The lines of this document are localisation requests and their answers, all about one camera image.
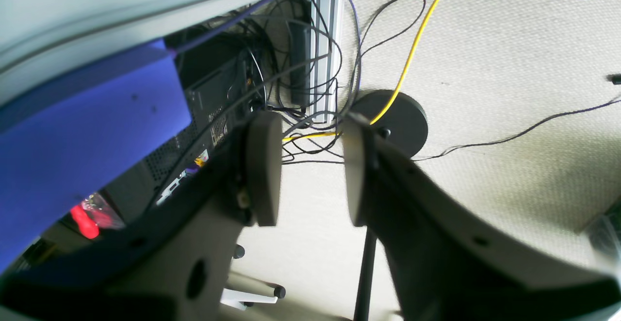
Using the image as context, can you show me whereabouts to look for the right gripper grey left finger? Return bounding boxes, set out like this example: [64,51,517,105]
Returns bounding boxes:
[1,112,282,321]

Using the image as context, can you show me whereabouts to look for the yellow cable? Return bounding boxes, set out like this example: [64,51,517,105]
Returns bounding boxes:
[282,0,621,142]

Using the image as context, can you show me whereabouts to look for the black round stand base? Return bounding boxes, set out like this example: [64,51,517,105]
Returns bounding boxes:
[351,90,428,158]

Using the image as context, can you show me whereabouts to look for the black computer tower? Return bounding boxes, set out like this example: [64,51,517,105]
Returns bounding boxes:
[146,39,266,205]

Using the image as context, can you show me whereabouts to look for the blue foam block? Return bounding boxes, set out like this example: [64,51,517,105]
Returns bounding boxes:
[0,39,191,270]

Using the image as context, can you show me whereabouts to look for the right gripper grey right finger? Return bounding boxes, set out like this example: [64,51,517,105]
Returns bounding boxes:
[342,113,620,321]

